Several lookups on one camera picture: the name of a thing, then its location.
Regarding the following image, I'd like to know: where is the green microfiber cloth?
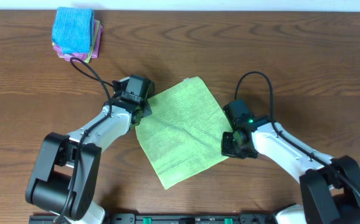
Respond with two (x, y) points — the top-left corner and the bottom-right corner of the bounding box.
(136, 77), (232, 189)

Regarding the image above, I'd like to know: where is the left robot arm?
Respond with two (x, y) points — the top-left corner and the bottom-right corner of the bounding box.
(25, 91), (152, 223)

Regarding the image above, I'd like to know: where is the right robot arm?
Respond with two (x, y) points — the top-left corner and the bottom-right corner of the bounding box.
(222, 113), (360, 223)

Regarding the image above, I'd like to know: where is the pink folded cloth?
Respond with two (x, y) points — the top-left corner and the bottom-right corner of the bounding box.
(53, 19), (104, 65)

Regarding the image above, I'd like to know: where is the yellow-green folded cloth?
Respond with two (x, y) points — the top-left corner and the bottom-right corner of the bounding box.
(52, 21), (101, 64)

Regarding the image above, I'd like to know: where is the blue folded cloth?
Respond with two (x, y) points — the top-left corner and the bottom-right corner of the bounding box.
(52, 7), (94, 54)

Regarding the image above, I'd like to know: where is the right black cable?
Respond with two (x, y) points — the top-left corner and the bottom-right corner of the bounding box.
(234, 71), (360, 224)

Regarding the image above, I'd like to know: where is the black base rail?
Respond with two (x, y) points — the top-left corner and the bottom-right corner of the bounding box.
(29, 213), (277, 224)

